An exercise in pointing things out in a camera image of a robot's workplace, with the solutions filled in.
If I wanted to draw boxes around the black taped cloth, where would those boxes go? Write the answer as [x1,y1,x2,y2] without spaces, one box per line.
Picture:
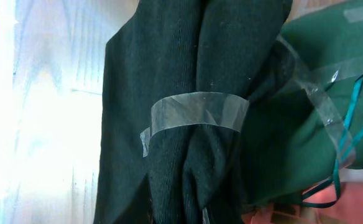
[94,0,292,223]

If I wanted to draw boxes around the dark green cloth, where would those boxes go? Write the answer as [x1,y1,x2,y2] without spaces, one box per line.
[241,1,363,208]

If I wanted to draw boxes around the pink printed t-shirt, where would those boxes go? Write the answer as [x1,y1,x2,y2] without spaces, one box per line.
[242,182,363,224]

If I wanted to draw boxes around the clear plastic storage bin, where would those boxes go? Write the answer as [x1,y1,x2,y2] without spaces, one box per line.
[0,1,302,223]

